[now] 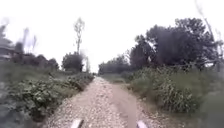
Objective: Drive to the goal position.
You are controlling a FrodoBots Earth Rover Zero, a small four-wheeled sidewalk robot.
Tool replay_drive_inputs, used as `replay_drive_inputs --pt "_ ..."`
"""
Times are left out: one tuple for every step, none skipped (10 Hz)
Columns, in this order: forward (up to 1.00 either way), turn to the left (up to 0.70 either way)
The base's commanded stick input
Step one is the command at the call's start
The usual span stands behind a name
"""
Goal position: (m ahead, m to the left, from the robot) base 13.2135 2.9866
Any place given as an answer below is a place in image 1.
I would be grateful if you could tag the distant row of trees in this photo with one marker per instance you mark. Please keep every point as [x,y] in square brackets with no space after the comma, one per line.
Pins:
[113,66]

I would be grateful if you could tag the dark bushy tree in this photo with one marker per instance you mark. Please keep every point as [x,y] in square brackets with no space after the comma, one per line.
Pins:
[71,62]

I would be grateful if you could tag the gravel path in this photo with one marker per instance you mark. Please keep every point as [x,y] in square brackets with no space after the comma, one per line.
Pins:
[100,106]

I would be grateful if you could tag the tall thin tree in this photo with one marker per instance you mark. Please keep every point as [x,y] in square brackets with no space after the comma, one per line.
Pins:
[79,33]

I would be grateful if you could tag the weedy green verge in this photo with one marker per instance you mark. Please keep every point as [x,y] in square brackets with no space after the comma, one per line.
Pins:
[173,90]
[36,96]

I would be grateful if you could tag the robot's own part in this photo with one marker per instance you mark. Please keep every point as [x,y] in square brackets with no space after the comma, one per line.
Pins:
[76,124]
[141,124]

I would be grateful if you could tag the group of dark trees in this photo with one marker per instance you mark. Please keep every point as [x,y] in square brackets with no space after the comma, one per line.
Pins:
[180,43]

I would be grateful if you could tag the row of dark bushes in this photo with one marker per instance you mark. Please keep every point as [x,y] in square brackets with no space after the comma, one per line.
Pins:
[33,60]

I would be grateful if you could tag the building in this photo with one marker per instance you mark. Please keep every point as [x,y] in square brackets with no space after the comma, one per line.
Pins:
[5,48]

